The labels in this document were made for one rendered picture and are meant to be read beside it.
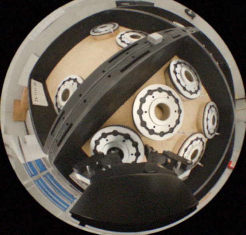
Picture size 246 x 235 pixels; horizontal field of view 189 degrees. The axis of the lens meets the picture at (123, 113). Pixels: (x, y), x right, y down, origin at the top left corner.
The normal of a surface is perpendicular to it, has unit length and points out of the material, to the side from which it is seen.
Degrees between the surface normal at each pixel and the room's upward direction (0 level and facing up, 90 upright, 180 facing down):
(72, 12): 90
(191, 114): 0
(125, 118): 0
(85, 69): 0
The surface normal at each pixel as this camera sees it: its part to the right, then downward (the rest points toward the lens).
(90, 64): -0.07, -0.05
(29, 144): 0.86, -0.51
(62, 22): 0.74, 0.66
